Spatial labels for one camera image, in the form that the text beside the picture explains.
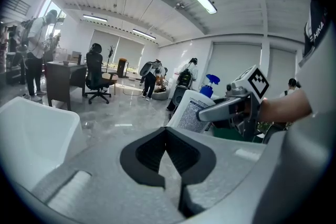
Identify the round wooden side table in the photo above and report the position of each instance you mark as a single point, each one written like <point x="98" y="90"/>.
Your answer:
<point x="110" y="78"/>

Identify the grey roller blind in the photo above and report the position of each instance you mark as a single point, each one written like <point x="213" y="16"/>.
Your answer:
<point x="118" y="47"/>
<point x="236" y="65"/>

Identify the grey chair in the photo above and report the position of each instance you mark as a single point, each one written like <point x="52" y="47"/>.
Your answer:
<point x="179" y="95"/>

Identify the person's right forearm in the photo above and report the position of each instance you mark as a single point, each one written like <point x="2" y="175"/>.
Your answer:
<point x="286" y="107"/>

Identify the small bowl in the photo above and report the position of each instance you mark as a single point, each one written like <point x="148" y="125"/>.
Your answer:
<point x="65" y="63"/>

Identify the dark wooden desk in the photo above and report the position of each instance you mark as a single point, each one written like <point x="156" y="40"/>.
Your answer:
<point x="59" y="78"/>

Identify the person's torso in white shirt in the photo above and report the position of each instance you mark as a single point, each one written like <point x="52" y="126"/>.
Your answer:
<point x="315" y="154"/>

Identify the white bathtub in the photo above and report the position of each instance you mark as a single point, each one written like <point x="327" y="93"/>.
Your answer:
<point x="29" y="133"/>

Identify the white bottle with blue pump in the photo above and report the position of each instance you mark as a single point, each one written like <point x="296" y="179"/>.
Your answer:
<point x="190" y="107"/>

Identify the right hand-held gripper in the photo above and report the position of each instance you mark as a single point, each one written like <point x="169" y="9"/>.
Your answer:
<point x="258" y="81"/>

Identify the cardboard box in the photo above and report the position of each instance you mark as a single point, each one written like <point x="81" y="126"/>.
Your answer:
<point x="76" y="57"/>

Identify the green container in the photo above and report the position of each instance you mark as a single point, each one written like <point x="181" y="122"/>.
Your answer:
<point x="228" y="135"/>

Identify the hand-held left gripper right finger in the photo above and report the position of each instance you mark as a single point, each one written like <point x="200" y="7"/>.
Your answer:
<point x="203" y="162"/>

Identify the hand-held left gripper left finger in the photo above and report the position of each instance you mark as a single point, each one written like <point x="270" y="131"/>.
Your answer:
<point x="131" y="162"/>

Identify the white round pet bed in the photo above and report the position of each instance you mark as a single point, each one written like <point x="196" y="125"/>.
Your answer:
<point x="160" y="95"/>

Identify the black office chair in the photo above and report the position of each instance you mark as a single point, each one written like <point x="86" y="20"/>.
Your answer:
<point x="94" y="70"/>

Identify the black coat rack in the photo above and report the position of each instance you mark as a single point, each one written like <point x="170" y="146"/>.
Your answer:
<point x="110" y="56"/>

